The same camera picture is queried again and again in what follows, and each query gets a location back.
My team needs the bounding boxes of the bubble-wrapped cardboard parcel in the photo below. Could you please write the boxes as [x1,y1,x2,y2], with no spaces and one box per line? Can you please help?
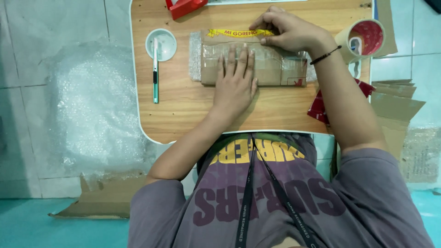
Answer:
[189,28,317,87]

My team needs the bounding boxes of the dark object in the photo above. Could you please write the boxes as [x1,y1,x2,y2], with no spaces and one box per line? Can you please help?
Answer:
[423,0,441,15]

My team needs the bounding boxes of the clear packing tape roll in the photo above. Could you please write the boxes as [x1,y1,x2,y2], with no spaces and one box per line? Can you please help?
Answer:
[335,19,386,65]

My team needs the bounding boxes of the wooden lap table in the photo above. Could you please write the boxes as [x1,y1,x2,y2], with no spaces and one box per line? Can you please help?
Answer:
[129,0,376,145]

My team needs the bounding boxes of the black cord bracelet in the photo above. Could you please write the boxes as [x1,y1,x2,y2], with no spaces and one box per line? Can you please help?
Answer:
[309,45,342,65]

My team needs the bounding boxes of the person's right hand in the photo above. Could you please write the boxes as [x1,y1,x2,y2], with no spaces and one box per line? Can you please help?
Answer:
[249,6,337,58]

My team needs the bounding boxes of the red patterned plastic packet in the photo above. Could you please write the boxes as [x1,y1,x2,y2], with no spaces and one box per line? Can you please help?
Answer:
[307,79,376,125]

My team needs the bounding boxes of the black lanyard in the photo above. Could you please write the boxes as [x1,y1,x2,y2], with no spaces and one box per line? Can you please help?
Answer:
[235,136,322,248]

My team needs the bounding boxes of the teal white utility knife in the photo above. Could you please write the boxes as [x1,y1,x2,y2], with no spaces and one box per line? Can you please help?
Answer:
[153,37,160,104]

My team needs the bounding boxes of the white flat object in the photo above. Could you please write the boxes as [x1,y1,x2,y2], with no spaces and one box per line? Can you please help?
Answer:
[207,0,308,6]

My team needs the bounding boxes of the small bubble wrap piece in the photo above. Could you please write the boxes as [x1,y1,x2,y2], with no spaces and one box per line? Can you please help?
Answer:
[401,126,441,184]

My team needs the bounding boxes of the brown cardboard sheet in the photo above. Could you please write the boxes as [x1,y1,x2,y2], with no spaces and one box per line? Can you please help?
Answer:
[373,0,399,58]

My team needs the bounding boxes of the person's left hand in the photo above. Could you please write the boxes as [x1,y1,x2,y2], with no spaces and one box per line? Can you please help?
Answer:
[212,43,258,116]

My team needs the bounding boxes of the flat torn cardboard piece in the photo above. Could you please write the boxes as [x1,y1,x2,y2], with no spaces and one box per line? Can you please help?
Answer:
[48,172,149,220]

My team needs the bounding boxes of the grey printed t-shirt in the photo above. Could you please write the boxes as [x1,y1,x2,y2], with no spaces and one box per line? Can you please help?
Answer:
[127,132,435,248]

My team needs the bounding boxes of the large bubble wrap sheet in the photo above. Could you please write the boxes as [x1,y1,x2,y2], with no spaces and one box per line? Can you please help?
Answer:
[44,41,157,181]

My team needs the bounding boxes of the red tape dispenser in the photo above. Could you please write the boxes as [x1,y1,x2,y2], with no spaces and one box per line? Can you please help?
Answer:
[165,0,209,20]

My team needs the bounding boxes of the heap of cardboard scraps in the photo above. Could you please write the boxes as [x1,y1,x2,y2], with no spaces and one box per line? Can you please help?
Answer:
[370,79,427,162]

